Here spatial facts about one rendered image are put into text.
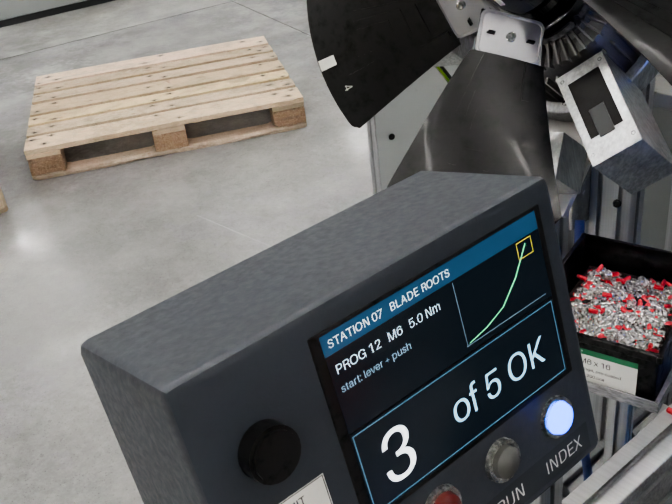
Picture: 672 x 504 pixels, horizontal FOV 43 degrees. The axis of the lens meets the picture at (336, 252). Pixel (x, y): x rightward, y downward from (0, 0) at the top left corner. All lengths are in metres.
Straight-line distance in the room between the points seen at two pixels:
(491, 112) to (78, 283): 2.07
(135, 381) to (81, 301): 2.49
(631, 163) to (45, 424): 1.73
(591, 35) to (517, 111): 0.17
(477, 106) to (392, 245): 0.71
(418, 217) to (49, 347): 2.29
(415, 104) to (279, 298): 2.16
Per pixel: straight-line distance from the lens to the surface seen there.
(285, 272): 0.46
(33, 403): 2.53
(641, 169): 1.22
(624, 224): 1.69
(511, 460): 0.51
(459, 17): 1.28
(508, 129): 1.15
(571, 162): 1.28
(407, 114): 2.61
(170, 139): 3.76
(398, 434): 0.45
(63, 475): 2.27
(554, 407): 0.54
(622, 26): 1.06
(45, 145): 3.78
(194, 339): 0.41
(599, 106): 1.19
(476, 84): 1.16
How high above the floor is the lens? 1.49
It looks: 31 degrees down
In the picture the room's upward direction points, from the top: 7 degrees counter-clockwise
